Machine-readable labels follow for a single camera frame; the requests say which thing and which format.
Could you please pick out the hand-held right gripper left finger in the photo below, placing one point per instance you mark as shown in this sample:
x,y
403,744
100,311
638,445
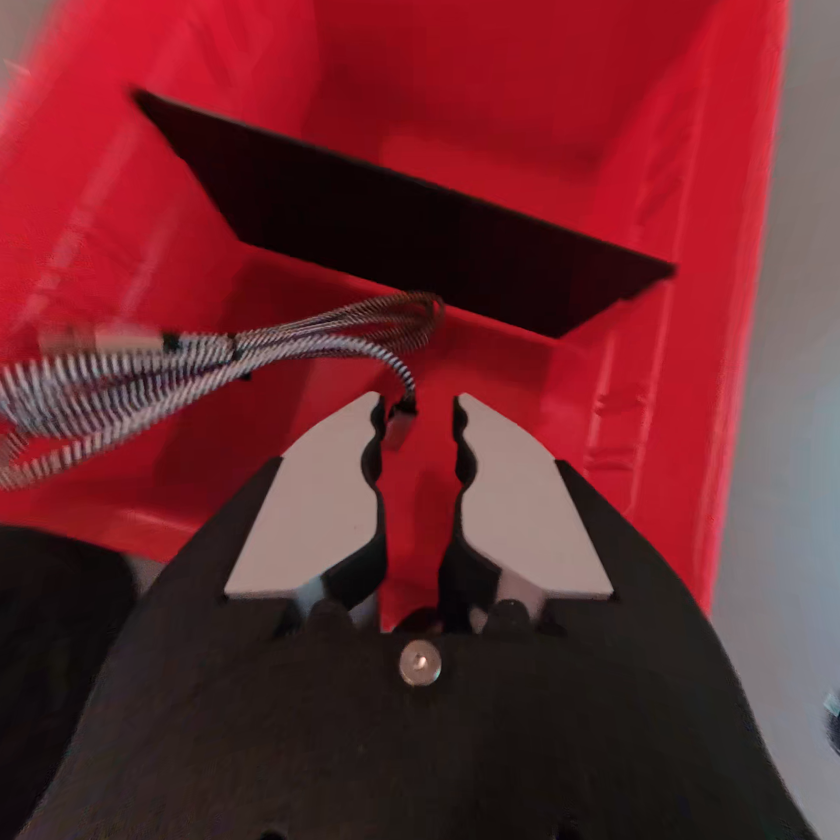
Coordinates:
x,y
315,518

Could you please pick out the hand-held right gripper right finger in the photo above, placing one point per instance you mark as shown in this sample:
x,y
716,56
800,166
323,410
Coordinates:
x,y
525,525

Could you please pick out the red bin with black divider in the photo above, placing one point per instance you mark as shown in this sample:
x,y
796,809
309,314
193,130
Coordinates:
x,y
492,85

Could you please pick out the black divider panel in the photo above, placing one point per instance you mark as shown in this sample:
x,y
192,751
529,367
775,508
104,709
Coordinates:
x,y
407,236

